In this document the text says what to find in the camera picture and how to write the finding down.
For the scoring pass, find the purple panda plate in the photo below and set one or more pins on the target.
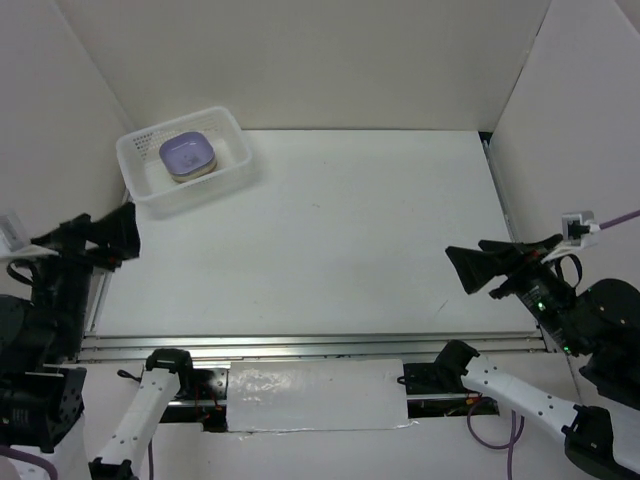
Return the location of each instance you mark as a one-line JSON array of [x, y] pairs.
[[187, 155]]

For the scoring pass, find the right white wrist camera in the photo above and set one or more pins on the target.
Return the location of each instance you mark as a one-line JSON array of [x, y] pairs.
[[579, 231]]

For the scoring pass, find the aluminium rail frame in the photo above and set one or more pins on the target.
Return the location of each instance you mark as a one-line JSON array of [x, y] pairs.
[[330, 245]]

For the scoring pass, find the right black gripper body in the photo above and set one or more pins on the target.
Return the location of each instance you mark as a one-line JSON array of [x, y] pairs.
[[543, 292]]

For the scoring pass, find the green panda plate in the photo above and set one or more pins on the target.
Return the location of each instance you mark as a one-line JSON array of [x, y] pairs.
[[200, 175]]

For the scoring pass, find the white foil covered panel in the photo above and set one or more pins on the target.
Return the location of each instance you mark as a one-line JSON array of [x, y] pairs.
[[326, 395]]

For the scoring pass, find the white perforated plastic bin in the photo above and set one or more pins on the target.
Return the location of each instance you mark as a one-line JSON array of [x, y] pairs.
[[149, 183]]

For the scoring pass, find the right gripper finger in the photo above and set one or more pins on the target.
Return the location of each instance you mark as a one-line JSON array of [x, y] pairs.
[[511, 286], [477, 267]]

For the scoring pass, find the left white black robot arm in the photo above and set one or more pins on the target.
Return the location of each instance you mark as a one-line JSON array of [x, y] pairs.
[[42, 406]]

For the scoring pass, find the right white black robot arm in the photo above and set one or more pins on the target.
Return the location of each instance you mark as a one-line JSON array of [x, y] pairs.
[[602, 441]]

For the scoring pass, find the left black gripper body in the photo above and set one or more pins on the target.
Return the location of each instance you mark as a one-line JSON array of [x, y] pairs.
[[66, 277]]

